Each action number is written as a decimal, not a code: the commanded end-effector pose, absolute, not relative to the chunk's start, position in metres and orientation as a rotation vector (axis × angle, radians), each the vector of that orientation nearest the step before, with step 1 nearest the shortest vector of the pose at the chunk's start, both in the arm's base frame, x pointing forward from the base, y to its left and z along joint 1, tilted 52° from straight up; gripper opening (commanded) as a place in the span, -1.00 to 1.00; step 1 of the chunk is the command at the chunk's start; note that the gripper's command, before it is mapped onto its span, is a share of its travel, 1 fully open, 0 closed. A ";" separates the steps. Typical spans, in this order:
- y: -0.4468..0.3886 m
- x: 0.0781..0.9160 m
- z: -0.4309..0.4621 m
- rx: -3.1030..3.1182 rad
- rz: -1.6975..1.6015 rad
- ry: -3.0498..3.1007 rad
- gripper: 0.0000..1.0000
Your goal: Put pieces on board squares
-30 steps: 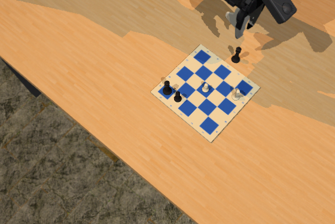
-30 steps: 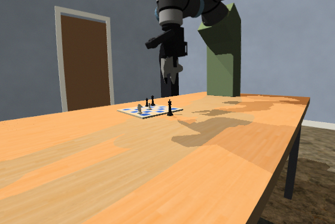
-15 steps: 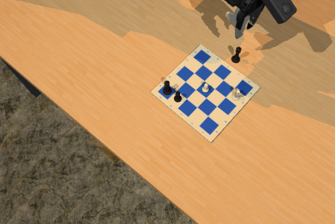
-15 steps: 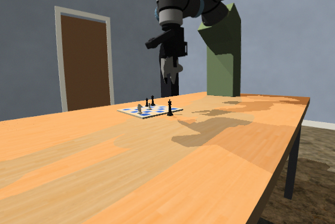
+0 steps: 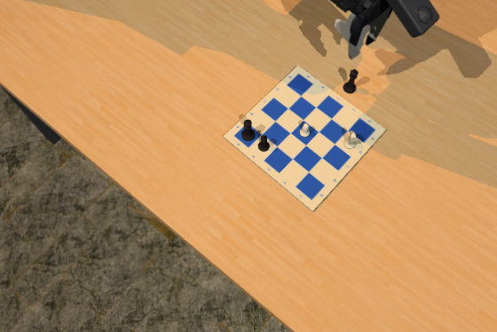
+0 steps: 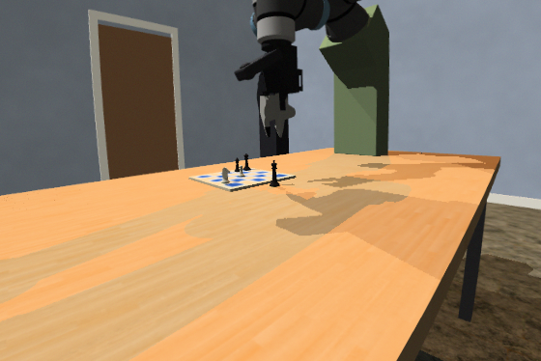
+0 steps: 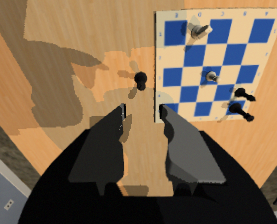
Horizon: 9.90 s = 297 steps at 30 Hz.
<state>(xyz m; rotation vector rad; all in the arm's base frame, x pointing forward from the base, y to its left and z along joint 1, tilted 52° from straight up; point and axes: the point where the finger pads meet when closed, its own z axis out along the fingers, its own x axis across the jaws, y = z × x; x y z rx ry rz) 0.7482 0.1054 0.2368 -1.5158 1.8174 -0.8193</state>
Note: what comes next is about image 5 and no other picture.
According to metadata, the blue and cream chessboard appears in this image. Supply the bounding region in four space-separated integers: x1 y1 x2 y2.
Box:
224 66 386 212

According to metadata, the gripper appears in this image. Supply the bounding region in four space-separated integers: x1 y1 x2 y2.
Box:
330 0 392 59

